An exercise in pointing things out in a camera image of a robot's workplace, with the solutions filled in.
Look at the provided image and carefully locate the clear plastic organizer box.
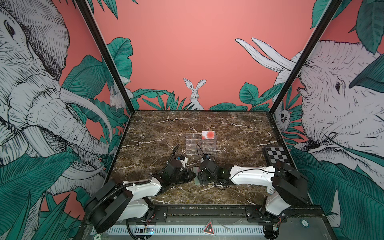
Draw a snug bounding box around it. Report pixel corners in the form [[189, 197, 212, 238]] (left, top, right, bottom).
[[186, 133, 217, 155]]

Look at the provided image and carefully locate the red credit card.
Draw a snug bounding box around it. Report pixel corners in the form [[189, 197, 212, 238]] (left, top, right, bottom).
[[201, 131, 215, 140]]

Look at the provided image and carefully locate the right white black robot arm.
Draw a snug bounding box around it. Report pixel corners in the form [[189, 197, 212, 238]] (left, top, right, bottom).
[[193, 157, 310, 216]]

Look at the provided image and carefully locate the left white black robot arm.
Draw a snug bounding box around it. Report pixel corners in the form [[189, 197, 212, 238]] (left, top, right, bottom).
[[84, 157, 197, 233]]

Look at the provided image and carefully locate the red warning triangle sticker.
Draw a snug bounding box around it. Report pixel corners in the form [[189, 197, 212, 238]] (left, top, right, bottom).
[[203, 220, 215, 236]]

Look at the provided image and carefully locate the small white round disc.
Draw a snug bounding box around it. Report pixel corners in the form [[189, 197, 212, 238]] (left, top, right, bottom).
[[267, 188, 274, 195]]

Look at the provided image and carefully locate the black white checkerboard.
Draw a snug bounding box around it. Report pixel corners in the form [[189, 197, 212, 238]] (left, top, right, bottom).
[[263, 146, 294, 167]]

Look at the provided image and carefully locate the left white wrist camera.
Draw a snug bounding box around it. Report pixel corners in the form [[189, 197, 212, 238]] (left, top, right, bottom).
[[176, 155, 188, 168]]

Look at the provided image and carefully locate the white slotted cable duct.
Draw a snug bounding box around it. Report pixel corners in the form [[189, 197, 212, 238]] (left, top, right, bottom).
[[106, 224, 265, 236]]

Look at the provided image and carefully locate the black mounting rail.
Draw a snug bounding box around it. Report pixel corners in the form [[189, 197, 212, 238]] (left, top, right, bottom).
[[86, 204, 322, 226]]

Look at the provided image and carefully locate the left black frame post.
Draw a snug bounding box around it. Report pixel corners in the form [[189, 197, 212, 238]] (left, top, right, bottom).
[[76, 0, 135, 115]]

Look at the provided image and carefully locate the black frame post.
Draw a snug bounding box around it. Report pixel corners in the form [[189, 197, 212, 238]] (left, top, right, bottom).
[[269, 0, 343, 115], [76, 0, 135, 115]]

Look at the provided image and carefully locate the right black frame post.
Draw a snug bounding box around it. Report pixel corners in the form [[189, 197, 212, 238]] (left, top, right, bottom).
[[269, 0, 343, 115]]

